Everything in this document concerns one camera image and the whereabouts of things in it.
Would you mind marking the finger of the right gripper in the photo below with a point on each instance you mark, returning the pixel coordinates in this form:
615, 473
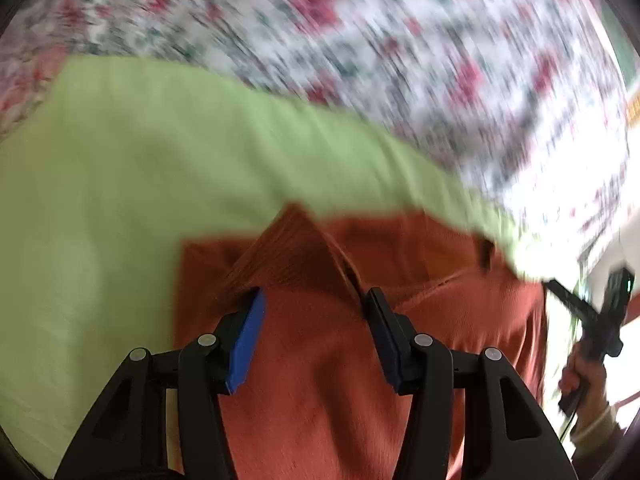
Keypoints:
576, 305

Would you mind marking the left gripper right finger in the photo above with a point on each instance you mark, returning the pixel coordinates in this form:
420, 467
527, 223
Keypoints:
505, 433

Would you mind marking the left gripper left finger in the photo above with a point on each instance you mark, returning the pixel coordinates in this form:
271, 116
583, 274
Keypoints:
159, 417

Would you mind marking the orange knit sweater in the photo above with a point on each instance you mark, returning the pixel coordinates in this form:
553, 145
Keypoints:
315, 404

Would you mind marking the right forearm dark sleeve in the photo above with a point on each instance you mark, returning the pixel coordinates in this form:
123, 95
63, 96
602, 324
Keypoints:
595, 443

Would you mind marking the floral white pink bedsheet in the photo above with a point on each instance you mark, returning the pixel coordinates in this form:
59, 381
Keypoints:
522, 99

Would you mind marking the light green blanket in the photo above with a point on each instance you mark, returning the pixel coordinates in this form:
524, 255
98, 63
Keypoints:
122, 160

